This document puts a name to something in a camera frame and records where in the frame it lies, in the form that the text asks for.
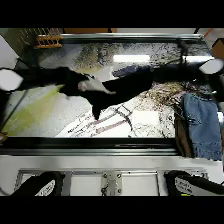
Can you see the black garment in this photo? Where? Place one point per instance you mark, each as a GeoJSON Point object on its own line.
{"type": "Point", "coordinates": [125, 87]}

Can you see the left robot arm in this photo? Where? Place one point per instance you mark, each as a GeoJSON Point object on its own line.
{"type": "Point", "coordinates": [36, 77]}

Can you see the silver frame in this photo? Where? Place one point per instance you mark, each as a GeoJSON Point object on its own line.
{"type": "Point", "coordinates": [100, 152]}

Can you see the brown garment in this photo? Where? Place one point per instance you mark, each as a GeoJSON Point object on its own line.
{"type": "Point", "coordinates": [181, 138]}

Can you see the blue jeans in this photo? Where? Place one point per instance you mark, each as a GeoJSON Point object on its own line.
{"type": "Point", "coordinates": [201, 123]}

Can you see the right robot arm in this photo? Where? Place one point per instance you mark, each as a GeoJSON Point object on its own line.
{"type": "Point", "coordinates": [180, 71]}

